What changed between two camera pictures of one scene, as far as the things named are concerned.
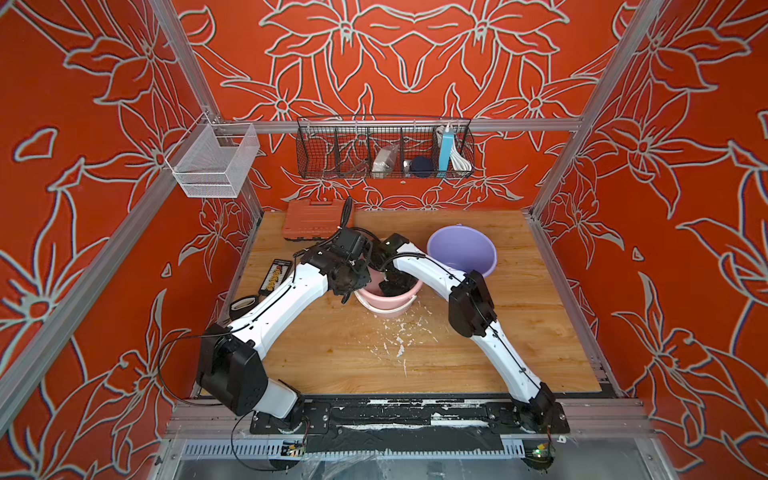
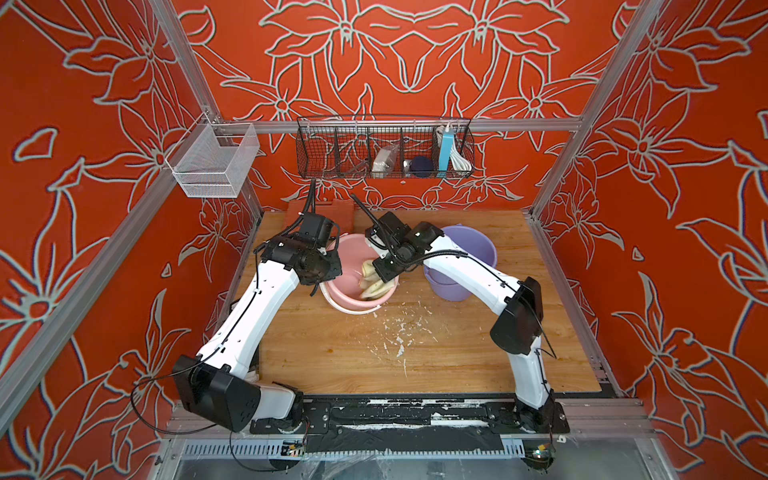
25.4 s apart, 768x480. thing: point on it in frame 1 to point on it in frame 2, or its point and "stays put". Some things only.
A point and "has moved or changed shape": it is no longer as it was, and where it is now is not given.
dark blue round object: [422, 167] stays put
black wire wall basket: [385, 147] stays put
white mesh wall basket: [213, 160] stays put
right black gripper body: [396, 284] to [390, 266]
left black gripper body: [359, 278] to [329, 267]
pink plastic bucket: [372, 299] has moved or changed shape
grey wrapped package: [384, 161] stays put
